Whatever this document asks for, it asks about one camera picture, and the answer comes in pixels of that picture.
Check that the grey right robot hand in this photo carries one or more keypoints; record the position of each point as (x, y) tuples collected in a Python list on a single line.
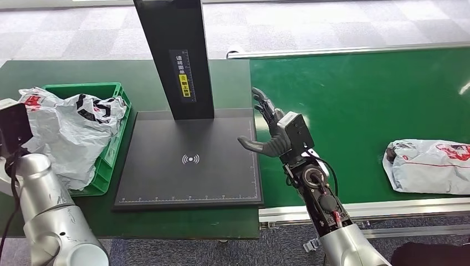
[(273, 145)]

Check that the grey courier bag package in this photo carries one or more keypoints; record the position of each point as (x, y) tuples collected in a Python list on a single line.
[(429, 169), (69, 136)]

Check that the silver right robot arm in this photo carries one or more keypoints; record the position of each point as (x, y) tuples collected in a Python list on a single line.
[(330, 220)]

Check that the black inbound scanner machine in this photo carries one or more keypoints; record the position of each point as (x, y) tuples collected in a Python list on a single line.
[(191, 176)]

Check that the green conveyor belt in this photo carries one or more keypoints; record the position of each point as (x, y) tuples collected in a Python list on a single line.
[(349, 91)]

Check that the black and yellow label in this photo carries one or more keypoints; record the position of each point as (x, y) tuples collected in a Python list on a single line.
[(183, 77)]

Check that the dark green table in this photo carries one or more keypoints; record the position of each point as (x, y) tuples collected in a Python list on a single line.
[(165, 224)]

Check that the green plastic crate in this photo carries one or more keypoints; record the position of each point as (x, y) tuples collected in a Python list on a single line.
[(110, 154)]

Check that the black cloth object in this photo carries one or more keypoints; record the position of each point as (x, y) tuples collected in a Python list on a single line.
[(429, 255)]

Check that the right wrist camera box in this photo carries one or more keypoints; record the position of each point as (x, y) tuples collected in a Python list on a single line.
[(297, 132)]

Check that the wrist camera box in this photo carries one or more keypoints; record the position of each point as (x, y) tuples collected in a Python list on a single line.
[(297, 132), (13, 125)]

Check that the grey conveyor bracket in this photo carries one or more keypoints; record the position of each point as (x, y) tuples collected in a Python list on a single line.
[(312, 245)]

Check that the thin aluminium conveyor rail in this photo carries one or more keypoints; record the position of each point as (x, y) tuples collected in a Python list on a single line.
[(349, 50)]

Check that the wide aluminium conveyor rail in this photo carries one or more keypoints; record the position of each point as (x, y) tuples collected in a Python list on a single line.
[(404, 209)]

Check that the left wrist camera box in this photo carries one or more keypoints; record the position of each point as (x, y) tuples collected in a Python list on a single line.
[(13, 125)]

